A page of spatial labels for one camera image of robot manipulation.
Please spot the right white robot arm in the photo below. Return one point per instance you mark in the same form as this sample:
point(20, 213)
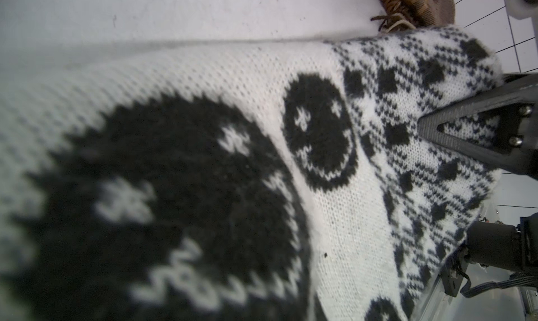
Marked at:
point(498, 245)

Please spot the smiley face white scarf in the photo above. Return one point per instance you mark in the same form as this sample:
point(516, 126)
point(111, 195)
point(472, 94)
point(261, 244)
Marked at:
point(245, 181)

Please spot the brown plaid scarf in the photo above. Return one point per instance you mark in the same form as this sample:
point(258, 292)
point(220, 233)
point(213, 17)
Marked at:
point(411, 14)

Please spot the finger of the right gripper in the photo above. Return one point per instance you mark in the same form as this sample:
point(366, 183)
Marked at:
point(479, 127)

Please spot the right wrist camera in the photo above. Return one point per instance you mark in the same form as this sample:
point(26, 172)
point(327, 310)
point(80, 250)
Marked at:
point(520, 9)

